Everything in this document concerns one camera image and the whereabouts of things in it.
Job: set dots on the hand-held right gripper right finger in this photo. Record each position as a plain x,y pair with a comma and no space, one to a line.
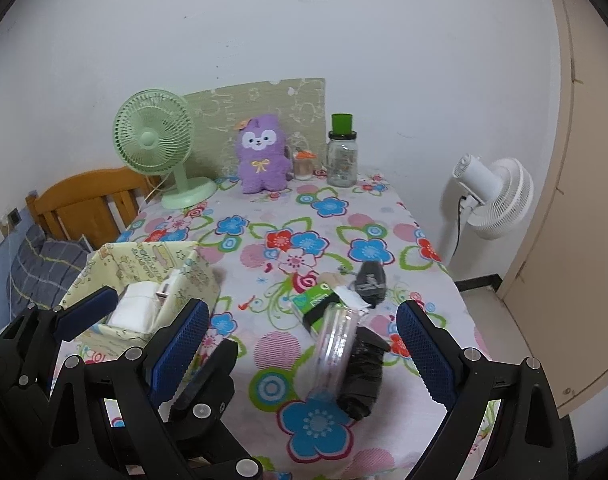
426,350

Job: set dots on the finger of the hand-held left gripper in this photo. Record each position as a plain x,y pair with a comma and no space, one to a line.
209,380
91,307

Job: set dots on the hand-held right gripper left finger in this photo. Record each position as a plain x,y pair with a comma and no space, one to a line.
179,345

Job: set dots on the black umbrella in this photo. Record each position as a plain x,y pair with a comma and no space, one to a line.
361,375

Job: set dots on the yellow patterned storage box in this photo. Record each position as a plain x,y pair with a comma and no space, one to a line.
194,270

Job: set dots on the black soft pouch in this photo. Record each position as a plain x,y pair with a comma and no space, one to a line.
371,280

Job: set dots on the clear plastic tube container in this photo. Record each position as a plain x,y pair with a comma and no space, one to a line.
334,350

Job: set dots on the green tissue packet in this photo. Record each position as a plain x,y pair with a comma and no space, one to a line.
311,300

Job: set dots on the white folded cloth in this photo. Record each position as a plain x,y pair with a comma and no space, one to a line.
134,305

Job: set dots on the blue plaid pillow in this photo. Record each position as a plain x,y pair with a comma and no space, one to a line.
44,265

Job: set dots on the white paper tag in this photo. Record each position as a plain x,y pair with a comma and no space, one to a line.
351,300

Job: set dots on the floral tablecloth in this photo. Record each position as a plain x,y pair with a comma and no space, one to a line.
304,230

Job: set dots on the white standing fan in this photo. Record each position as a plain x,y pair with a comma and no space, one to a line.
504,195

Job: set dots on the green desk fan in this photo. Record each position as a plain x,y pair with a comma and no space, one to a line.
149,137

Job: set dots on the purple plush toy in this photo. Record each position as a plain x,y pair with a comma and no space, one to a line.
261,160

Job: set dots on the glass jar black lid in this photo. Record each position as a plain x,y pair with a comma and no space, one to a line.
341,165

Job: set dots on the beige wooden door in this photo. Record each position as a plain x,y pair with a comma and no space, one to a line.
584,210

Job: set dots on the cotton swab jar orange lid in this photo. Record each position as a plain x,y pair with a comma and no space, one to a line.
303,167

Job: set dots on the green plastic cup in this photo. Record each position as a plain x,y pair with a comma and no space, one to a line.
343,122

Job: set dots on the green patterned board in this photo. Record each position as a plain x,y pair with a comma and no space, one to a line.
284,105

